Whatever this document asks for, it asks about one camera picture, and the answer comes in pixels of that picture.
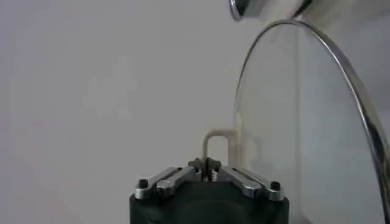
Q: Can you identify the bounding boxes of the glass lid with cream handle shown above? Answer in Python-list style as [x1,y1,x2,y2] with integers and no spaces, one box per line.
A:
[201,18,390,224]

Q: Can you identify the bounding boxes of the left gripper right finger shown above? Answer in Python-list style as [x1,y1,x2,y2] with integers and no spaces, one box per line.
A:
[205,157,286,202]

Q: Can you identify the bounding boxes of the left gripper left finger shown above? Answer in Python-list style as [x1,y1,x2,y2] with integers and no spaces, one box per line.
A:
[135,157,205,200]

